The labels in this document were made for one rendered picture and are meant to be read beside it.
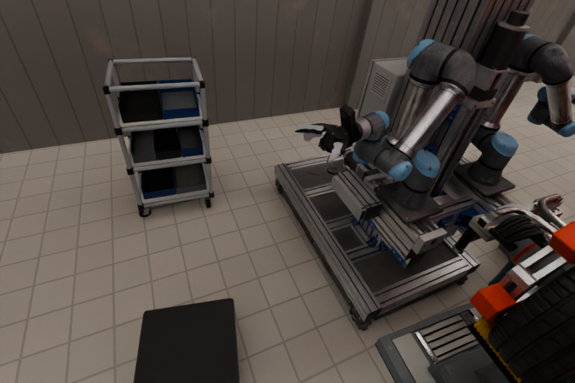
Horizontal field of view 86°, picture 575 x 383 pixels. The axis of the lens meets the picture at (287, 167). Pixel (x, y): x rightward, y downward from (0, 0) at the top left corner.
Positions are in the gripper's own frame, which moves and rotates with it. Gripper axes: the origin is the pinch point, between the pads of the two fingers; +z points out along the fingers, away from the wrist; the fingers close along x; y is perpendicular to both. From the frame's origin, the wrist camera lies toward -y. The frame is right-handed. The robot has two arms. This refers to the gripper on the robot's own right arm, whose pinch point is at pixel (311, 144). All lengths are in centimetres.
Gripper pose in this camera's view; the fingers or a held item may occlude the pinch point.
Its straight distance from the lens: 91.2
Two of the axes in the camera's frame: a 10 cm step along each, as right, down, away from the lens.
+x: -6.0, -6.4, 4.8
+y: -1.8, 6.9, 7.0
